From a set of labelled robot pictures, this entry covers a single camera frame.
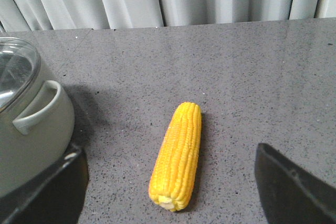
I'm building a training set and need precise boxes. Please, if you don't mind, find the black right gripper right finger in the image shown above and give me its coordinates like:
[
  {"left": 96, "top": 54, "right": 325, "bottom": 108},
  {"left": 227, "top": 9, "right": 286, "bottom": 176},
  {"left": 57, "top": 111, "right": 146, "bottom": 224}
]
[{"left": 255, "top": 143, "right": 335, "bottom": 223}]

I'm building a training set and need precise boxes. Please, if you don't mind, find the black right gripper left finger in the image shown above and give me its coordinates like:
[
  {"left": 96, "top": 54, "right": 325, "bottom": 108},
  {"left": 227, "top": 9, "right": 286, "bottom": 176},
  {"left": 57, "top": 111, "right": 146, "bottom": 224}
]
[{"left": 1, "top": 144, "right": 89, "bottom": 223}]

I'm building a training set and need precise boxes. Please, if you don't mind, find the yellow corn cob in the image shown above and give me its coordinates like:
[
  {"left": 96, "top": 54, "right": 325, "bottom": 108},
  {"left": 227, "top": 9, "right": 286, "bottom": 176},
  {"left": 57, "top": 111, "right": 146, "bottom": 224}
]
[{"left": 148, "top": 102, "right": 202, "bottom": 212}]

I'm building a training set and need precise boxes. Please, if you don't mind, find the pale green electric pot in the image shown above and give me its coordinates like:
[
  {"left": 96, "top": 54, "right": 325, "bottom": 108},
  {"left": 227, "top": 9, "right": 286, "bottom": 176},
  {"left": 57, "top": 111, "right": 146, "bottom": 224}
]
[{"left": 1, "top": 61, "right": 75, "bottom": 196}]

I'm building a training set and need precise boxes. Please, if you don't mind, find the glass pot lid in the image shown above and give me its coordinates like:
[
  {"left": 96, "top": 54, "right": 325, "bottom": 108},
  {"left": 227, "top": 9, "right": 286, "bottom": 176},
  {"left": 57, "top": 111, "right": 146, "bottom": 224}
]
[{"left": 1, "top": 37, "right": 41, "bottom": 112}]

